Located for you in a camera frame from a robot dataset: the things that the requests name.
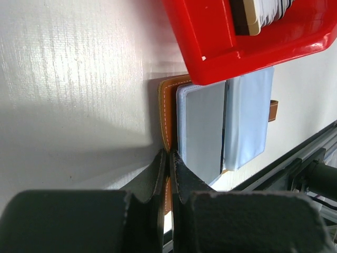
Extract red plastic card tray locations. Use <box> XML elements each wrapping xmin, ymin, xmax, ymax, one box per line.
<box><xmin>163</xmin><ymin>1</ymin><xmax>336</xmax><ymax>85</ymax></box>

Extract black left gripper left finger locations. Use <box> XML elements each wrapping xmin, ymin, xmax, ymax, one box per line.
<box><xmin>1</xmin><ymin>150</ymin><xmax>166</xmax><ymax>252</ymax></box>

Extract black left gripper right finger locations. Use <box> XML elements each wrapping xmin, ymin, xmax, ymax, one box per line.
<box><xmin>170</xmin><ymin>150</ymin><xmax>329</xmax><ymax>252</ymax></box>

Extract brown leather card holder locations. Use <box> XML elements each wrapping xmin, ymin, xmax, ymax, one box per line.
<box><xmin>157</xmin><ymin>66</ymin><xmax>280</xmax><ymax>213</ymax></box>

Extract white cards stack in tray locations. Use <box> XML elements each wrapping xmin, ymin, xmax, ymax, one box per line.
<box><xmin>230</xmin><ymin>0</ymin><xmax>293</xmax><ymax>36</ymax></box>

